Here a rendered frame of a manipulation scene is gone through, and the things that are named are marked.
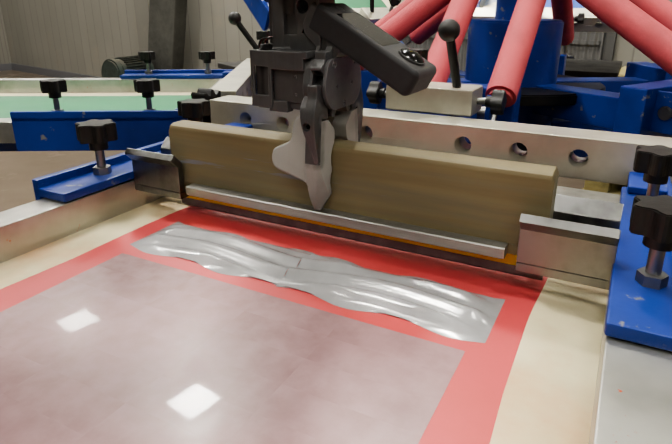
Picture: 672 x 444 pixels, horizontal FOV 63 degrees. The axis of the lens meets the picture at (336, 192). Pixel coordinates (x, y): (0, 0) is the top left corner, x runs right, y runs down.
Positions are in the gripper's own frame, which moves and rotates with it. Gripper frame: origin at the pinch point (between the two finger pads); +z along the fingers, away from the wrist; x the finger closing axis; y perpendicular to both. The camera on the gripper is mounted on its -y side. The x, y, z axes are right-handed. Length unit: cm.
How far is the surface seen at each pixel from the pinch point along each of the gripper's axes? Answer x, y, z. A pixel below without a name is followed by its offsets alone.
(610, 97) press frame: -69, -22, -1
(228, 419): 25.6, -6.4, 5.3
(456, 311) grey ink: 8.4, -15.1, 4.8
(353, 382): 19.1, -11.4, 5.3
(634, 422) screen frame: 19.2, -27.1, 1.9
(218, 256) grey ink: 9.2, 7.8, 4.9
